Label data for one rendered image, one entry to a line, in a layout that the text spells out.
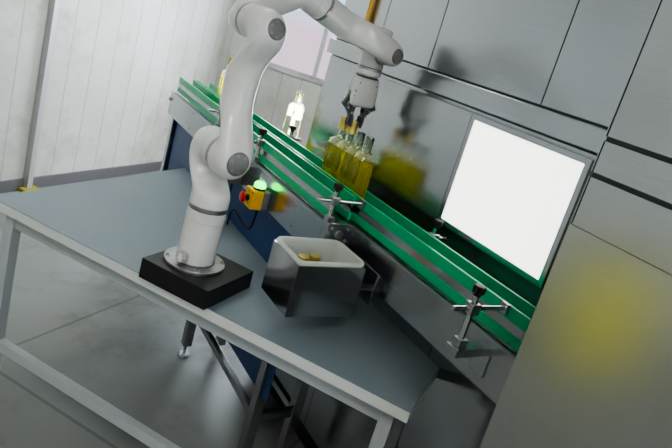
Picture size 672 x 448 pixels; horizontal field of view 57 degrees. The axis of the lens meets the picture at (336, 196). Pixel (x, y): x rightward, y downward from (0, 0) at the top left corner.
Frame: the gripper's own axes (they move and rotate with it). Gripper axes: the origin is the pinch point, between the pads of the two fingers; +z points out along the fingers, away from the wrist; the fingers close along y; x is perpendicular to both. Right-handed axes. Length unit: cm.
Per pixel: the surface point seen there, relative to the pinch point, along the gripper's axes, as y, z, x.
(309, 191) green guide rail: 13.3, 24.9, 6.0
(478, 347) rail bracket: 10, 30, 89
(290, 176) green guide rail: 13.3, 25.0, -9.1
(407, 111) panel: -12.1, -8.2, 10.7
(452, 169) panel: -12.0, 2.1, 39.9
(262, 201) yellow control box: 18.1, 37.5, -15.4
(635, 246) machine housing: 23, -9, 121
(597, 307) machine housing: 23, 3, 119
